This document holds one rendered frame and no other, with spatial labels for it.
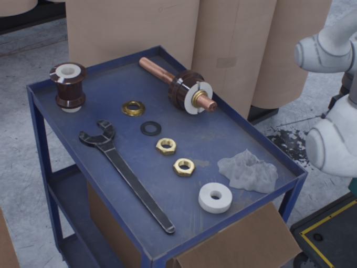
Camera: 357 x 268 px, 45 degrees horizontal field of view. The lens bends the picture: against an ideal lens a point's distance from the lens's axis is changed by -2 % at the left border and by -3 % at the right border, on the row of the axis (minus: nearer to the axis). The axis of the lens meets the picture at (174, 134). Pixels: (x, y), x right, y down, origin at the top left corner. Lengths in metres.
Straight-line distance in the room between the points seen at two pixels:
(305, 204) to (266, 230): 1.19
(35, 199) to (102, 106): 1.02
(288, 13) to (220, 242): 1.32
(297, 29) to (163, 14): 0.85
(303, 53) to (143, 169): 0.60
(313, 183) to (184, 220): 1.48
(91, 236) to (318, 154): 0.70
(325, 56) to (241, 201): 0.54
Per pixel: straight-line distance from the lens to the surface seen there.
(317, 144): 1.14
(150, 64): 1.29
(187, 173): 1.01
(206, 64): 1.85
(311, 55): 1.32
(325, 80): 3.14
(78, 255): 1.77
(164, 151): 1.05
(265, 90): 2.30
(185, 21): 1.55
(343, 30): 1.29
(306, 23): 2.16
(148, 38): 1.48
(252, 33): 1.86
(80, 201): 1.43
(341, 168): 1.15
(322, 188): 2.35
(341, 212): 1.83
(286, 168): 1.10
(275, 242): 1.07
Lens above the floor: 1.63
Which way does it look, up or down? 42 degrees down
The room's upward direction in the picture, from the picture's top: 7 degrees clockwise
